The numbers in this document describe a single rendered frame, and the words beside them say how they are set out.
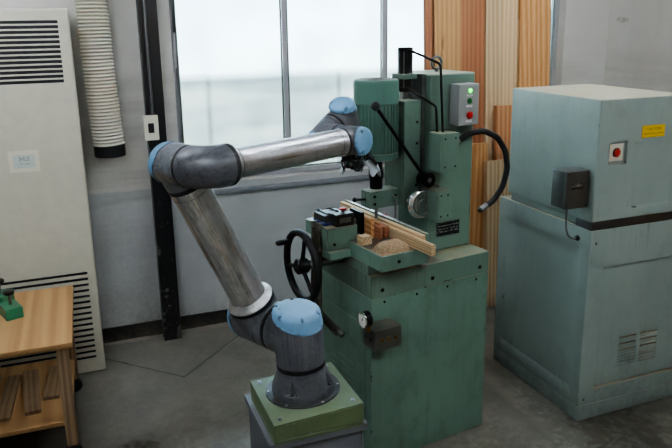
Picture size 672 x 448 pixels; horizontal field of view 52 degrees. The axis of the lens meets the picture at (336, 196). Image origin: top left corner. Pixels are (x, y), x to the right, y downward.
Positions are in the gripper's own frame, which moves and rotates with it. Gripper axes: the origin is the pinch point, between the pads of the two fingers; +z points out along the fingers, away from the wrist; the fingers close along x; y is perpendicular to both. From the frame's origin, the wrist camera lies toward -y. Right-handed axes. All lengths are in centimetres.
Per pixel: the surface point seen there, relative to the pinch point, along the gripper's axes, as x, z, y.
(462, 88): 32, -10, -39
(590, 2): 74, 87, -247
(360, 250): 1.5, 19.8, 20.8
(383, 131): 5.5, -7.2, -16.1
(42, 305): -141, 42, 53
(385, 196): 4.9, 18.6, -6.0
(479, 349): 43, 83, 19
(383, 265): 13.1, 16.2, 29.0
